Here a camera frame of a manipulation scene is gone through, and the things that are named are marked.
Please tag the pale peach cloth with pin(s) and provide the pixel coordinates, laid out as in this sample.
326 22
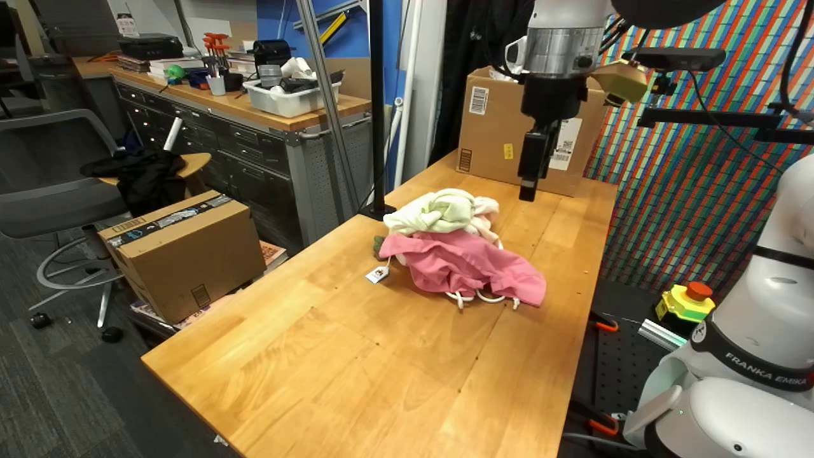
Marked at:
484 229

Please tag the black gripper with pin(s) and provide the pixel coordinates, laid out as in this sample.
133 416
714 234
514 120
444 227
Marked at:
551 97

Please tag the wooden stool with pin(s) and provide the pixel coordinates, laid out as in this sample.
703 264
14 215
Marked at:
196 163

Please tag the magenta pink cloth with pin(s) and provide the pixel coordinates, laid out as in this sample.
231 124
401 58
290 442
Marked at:
458 264

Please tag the grey office chair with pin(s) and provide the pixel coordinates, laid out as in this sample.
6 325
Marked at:
53 205

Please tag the yellow red emergency stop button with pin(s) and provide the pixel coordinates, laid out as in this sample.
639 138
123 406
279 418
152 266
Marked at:
686 303

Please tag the black camera stand pole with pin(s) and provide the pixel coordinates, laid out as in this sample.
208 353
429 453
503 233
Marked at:
377 102

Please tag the black garment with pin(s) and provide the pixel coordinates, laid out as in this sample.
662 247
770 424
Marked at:
142 182

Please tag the black orange table clamp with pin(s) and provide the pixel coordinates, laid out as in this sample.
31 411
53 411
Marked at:
603 325
603 429

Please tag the black mounting bar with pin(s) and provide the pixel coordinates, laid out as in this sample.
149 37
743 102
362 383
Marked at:
722 117

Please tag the olive wrist camera box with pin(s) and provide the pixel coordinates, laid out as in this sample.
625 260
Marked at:
625 83

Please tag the black stereo camera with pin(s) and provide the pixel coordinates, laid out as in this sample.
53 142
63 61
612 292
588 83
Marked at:
677 58

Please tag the cardboard box with black tape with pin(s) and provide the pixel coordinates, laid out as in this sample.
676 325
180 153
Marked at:
187 256

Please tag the cardboard box with white labels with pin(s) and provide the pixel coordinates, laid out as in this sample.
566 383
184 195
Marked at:
498 128

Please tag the small white printed card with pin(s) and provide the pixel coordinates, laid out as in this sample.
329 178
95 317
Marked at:
377 273

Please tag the grey workbench with wooden top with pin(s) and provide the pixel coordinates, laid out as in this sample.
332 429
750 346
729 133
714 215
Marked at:
256 161

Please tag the light green cloth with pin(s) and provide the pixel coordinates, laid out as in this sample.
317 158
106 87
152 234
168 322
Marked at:
433 211

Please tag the silver metal pole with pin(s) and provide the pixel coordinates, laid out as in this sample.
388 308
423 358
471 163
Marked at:
326 102

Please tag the white plastic bin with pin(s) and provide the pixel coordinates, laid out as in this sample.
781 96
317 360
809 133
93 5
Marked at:
289 100

